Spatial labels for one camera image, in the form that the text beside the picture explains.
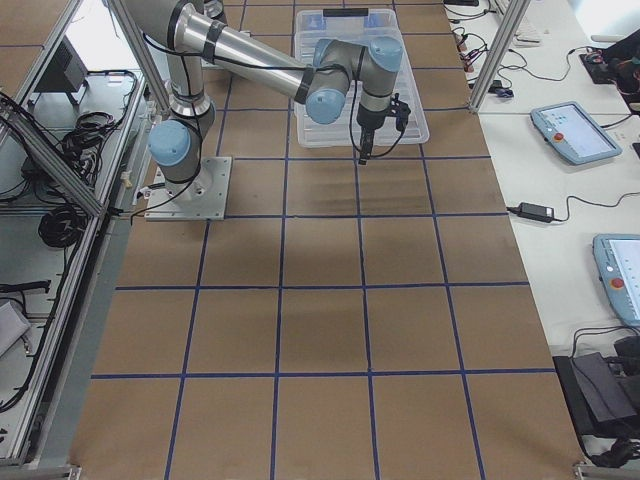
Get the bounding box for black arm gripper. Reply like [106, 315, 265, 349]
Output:
[356, 106, 389, 165]

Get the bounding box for clear plastic box lid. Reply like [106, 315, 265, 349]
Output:
[292, 28, 431, 150]

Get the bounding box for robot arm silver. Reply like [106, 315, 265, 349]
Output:
[125, 1, 410, 202]

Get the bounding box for clear plastic storage box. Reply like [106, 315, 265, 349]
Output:
[294, 8, 402, 63]

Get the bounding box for grey control box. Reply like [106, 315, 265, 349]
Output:
[34, 36, 88, 106]

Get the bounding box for black power adapter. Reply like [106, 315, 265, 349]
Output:
[517, 202, 555, 223]

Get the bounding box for teach pendant upper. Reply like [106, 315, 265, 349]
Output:
[530, 101, 622, 165]

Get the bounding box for teach pendant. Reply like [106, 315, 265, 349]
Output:
[530, 101, 622, 165]
[592, 234, 639, 327]

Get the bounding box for teach pendant lower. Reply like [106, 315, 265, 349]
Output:
[592, 234, 639, 327]

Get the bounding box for black equipment lower right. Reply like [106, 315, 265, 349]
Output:
[553, 337, 639, 468]

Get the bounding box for black box latch handle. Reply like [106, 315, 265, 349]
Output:
[322, 7, 369, 18]

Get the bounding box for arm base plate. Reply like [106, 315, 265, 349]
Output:
[144, 156, 233, 221]

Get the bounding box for aluminium frame post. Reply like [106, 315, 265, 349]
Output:
[468, 0, 530, 113]

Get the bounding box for coiled black cables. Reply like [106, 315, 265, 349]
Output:
[38, 203, 87, 250]

